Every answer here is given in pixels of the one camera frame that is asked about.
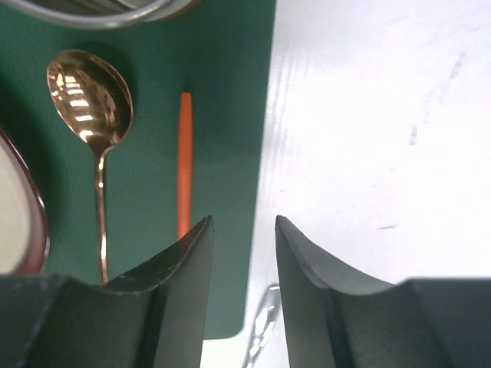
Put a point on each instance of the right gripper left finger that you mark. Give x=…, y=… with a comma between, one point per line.
x=150, y=316

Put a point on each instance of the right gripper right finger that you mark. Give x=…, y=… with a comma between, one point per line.
x=338, y=316

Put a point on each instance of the silver fork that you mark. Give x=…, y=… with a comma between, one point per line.
x=264, y=323

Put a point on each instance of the red rimmed beige plate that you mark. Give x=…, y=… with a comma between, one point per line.
x=25, y=242

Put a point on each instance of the orange knife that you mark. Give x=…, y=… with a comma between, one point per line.
x=184, y=164

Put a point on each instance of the copper spoon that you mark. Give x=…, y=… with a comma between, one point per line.
x=94, y=101

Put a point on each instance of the green placemat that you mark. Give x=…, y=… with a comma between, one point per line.
x=219, y=52

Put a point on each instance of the steel cup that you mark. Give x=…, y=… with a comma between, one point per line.
x=99, y=15

